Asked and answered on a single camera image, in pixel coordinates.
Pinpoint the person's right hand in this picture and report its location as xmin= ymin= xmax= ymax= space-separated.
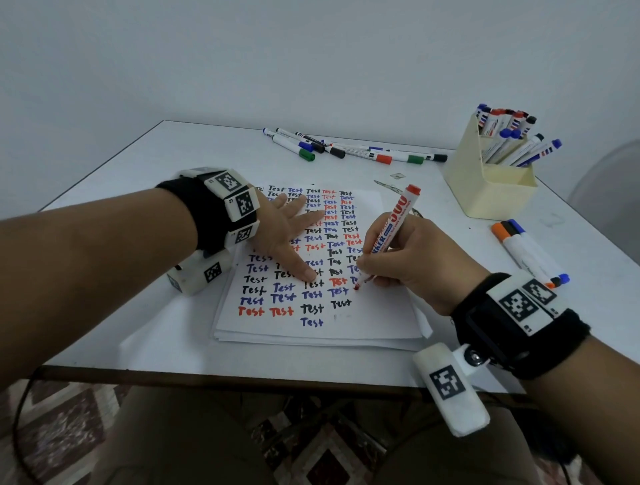
xmin=356 ymin=212 xmax=491 ymax=316

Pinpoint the person's left hand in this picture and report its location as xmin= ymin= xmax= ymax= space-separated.
xmin=248 ymin=193 xmax=326 ymax=283

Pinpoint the red whiteboard marker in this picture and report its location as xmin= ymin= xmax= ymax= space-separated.
xmin=353 ymin=184 xmax=422 ymax=291

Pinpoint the white paper stack with writing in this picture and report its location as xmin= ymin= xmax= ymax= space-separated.
xmin=212 ymin=184 xmax=434 ymax=351

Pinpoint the person's left forearm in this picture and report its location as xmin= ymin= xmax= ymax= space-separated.
xmin=0 ymin=187 xmax=199 ymax=391

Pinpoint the person's right forearm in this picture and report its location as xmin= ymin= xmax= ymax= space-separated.
xmin=520 ymin=334 xmax=640 ymax=485

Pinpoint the loose scattered markers group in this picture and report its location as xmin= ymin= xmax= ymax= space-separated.
xmin=263 ymin=127 xmax=449 ymax=166

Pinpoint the cream plastic pen holder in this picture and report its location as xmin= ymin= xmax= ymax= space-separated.
xmin=442 ymin=114 xmax=539 ymax=221

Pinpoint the black cap marker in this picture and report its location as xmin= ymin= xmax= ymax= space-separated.
xmin=501 ymin=220 xmax=564 ymax=287

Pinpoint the orange cap marker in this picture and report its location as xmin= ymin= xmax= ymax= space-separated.
xmin=491 ymin=222 xmax=557 ymax=290

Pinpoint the blue cap marker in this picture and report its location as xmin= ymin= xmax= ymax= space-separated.
xmin=507 ymin=219 xmax=571 ymax=285

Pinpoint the bundle of upright markers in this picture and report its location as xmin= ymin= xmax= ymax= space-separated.
xmin=475 ymin=103 xmax=564 ymax=168

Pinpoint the grey chair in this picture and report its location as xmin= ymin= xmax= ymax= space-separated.
xmin=567 ymin=140 xmax=640 ymax=266

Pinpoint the black wrist strap with tags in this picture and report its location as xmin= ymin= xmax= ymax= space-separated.
xmin=156 ymin=167 xmax=261 ymax=253
xmin=451 ymin=270 xmax=591 ymax=380

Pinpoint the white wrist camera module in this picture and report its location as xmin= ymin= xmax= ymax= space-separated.
xmin=412 ymin=342 xmax=491 ymax=438
xmin=167 ymin=249 xmax=236 ymax=297

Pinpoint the black cable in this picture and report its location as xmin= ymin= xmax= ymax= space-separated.
xmin=12 ymin=367 xmax=47 ymax=485

